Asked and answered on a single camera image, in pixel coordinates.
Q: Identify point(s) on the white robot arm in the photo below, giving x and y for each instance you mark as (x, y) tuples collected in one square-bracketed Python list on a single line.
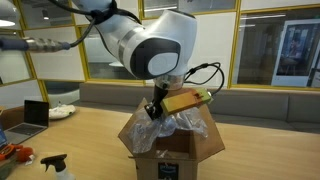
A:
[(159, 51)]

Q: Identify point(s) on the brown cardboard box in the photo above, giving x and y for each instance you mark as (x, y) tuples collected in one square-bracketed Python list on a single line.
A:
[(175, 157)]

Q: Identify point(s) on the clear spray bottle black nozzle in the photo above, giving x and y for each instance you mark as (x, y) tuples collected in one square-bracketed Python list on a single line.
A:
[(61, 170)]

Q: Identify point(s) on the grey laptop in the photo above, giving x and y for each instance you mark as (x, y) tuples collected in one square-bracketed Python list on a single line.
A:
[(35, 120)]

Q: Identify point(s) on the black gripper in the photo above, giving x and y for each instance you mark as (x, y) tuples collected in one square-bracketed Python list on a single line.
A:
[(154, 109)]

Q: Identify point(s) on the white plate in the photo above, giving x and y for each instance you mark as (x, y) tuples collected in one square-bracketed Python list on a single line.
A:
[(61, 111)]

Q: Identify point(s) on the large clear air-cushion bag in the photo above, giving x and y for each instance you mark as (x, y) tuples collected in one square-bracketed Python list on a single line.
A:
[(144, 131)]

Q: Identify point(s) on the grey bench seat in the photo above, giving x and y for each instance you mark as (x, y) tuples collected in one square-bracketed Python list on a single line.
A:
[(277, 110)]

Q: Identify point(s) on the wall poster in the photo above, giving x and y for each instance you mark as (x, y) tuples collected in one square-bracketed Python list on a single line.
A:
[(297, 52)]

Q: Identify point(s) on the orange red object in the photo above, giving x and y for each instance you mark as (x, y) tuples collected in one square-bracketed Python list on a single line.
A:
[(22, 153)]

